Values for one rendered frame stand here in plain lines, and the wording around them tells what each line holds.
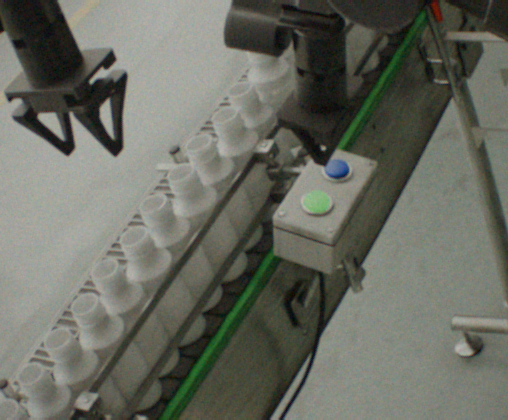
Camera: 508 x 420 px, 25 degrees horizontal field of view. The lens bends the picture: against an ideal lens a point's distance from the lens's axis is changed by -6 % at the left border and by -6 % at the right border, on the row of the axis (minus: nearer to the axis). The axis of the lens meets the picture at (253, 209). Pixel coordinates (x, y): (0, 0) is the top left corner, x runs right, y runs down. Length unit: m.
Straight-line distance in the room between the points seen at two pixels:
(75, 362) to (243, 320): 0.28
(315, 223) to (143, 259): 0.20
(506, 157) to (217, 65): 1.35
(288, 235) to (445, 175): 1.89
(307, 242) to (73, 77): 0.46
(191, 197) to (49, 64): 0.47
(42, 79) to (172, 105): 3.04
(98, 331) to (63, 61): 0.40
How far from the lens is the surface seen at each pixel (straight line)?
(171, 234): 1.44
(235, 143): 1.54
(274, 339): 1.57
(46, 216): 3.85
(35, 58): 1.04
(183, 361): 1.46
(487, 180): 2.31
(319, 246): 1.40
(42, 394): 1.28
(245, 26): 1.23
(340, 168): 1.44
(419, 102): 1.92
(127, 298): 1.37
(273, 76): 1.59
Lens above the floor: 1.92
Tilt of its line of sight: 34 degrees down
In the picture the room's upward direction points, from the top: 24 degrees counter-clockwise
